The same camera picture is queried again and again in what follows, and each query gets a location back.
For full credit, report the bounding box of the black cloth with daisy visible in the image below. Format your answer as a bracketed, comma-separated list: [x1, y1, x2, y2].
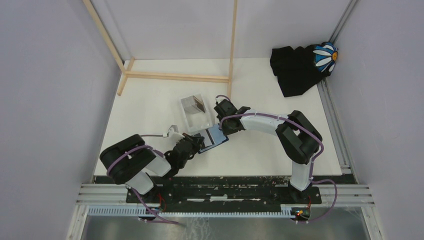
[270, 42, 339, 98]

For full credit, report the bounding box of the wooden frame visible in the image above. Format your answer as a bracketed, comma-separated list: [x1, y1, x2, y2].
[82, 0, 238, 96]

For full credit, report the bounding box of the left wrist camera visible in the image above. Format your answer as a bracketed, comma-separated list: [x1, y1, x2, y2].
[162, 125, 184, 141]

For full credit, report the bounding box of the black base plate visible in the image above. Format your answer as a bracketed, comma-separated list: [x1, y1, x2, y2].
[92, 174, 359, 214]

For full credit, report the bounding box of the silver credit card stack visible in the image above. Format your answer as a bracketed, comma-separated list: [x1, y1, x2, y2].
[180, 95, 206, 115]

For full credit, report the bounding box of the silver white credit card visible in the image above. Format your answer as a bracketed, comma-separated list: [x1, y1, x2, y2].
[194, 129, 216, 149]

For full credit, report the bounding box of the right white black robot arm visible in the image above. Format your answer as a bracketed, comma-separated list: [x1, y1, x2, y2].
[214, 99, 324, 204]

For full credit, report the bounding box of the blue leather card holder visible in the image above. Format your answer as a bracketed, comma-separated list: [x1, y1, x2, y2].
[198, 124, 229, 154]

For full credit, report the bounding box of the white slotted cable duct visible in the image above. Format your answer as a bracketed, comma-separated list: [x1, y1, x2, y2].
[87, 204, 300, 219]

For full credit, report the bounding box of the clear plastic card box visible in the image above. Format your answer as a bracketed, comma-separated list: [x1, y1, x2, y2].
[178, 92, 213, 134]

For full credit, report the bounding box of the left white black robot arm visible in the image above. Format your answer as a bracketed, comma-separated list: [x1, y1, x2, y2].
[99, 132, 205, 204]

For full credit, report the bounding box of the aluminium rail frame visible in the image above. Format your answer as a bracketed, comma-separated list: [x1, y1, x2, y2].
[66, 0, 385, 240]

